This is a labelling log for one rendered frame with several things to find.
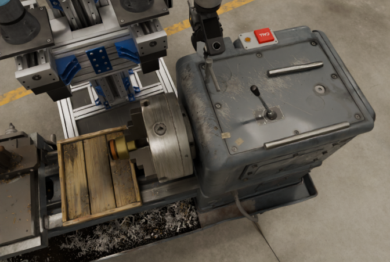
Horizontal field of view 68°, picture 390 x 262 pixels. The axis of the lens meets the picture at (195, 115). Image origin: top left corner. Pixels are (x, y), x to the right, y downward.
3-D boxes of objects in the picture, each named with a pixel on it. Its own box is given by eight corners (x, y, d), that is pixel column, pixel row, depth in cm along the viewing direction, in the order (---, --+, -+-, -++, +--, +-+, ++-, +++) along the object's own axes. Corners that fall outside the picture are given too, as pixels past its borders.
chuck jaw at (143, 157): (158, 143, 103) (166, 174, 97) (160, 149, 107) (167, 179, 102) (127, 151, 101) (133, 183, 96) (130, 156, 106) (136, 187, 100)
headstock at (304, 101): (288, 76, 147) (319, 18, 112) (332, 162, 126) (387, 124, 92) (175, 101, 138) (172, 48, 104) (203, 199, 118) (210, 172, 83)
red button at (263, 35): (267, 31, 110) (268, 27, 108) (273, 42, 107) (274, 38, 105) (252, 33, 109) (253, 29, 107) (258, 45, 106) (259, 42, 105)
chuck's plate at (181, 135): (172, 106, 127) (172, 78, 96) (190, 176, 119) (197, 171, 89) (164, 107, 126) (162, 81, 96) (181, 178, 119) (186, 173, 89)
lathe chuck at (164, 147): (164, 107, 126) (162, 81, 96) (181, 178, 119) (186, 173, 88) (144, 112, 125) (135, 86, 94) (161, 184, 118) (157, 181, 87)
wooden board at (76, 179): (127, 128, 132) (126, 124, 128) (142, 206, 116) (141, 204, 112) (60, 144, 127) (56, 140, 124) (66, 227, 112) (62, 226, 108)
